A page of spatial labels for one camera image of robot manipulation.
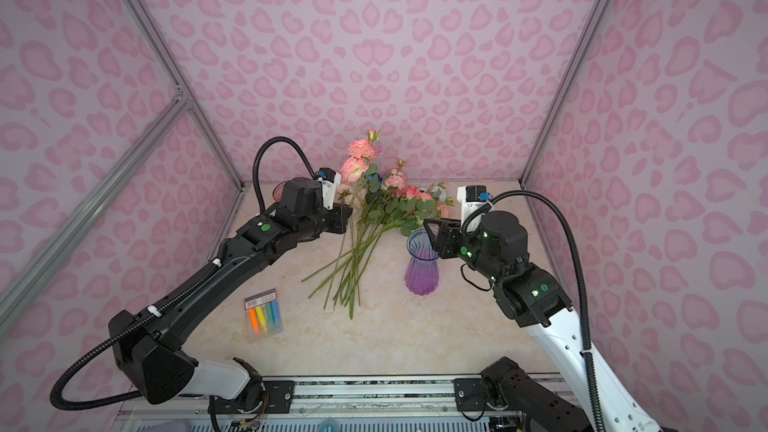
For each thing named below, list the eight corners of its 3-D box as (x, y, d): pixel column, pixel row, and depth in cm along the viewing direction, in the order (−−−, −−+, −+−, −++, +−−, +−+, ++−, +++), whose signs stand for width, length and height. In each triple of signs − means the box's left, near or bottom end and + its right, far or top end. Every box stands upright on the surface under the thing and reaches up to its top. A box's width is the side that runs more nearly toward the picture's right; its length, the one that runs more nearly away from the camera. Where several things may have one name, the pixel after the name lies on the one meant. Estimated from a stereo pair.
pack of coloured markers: (249, 344, 84) (246, 342, 82) (245, 302, 92) (242, 299, 90) (284, 331, 86) (281, 328, 84) (277, 291, 94) (275, 288, 92)
